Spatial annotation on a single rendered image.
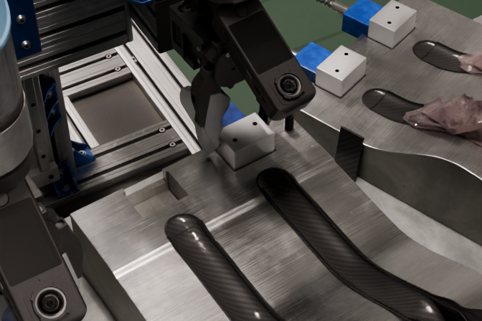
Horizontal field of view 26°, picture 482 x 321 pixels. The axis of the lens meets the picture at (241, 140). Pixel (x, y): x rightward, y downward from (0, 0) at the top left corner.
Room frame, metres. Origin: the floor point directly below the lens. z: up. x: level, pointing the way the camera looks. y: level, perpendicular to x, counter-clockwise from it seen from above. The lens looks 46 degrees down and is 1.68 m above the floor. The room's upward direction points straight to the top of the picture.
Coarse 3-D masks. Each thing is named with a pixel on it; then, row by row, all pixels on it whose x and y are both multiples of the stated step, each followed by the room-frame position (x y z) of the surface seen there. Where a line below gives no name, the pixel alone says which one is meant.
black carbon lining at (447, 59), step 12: (420, 48) 0.94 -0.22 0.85; (432, 48) 0.95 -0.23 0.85; (444, 48) 0.94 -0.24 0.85; (432, 60) 0.92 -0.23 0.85; (444, 60) 0.93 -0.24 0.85; (456, 60) 0.92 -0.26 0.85; (468, 72) 0.88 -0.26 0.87; (372, 96) 0.86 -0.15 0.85; (384, 96) 0.86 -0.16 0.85; (396, 96) 0.86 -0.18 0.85; (372, 108) 0.84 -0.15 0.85; (384, 108) 0.84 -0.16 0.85; (396, 108) 0.84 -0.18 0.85; (408, 108) 0.84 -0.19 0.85; (396, 120) 0.82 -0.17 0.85
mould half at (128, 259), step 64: (192, 192) 0.68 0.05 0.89; (256, 192) 0.68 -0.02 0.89; (320, 192) 0.69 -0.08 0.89; (128, 256) 0.60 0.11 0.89; (256, 256) 0.61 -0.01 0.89; (384, 256) 0.61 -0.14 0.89; (128, 320) 0.57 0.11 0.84; (192, 320) 0.54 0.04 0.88; (320, 320) 0.53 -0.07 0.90; (384, 320) 0.51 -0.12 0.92
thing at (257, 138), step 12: (228, 108) 0.79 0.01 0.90; (228, 120) 0.77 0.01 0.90; (240, 120) 0.76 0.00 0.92; (252, 120) 0.76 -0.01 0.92; (228, 132) 0.74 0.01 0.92; (240, 132) 0.74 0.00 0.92; (252, 132) 0.74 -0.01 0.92; (264, 132) 0.74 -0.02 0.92; (228, 144) 0.72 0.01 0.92; (240, 144) 0.72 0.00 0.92; (252, 144) 0.73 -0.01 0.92; (264, 144) 0.73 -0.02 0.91; (228, 156) 0.72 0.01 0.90; (240, 156) 0.72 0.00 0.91; (252, 156) 0.73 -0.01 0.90; (264, 156) 0.73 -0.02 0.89; (240, 168) 0.72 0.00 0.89
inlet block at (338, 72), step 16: (304, 48) 0.93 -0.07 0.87; (320, 48) 0.93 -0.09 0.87; (304, 64) 0.90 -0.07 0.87; (320, 64) 0.88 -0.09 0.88; (336, 64) 0.88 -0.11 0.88; (352, 64) 0.88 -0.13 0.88; (320, 80) 0.87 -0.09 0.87; (336, 80) 0.86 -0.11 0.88; (352, 80) 0.87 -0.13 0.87; (336, 96) 0.86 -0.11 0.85
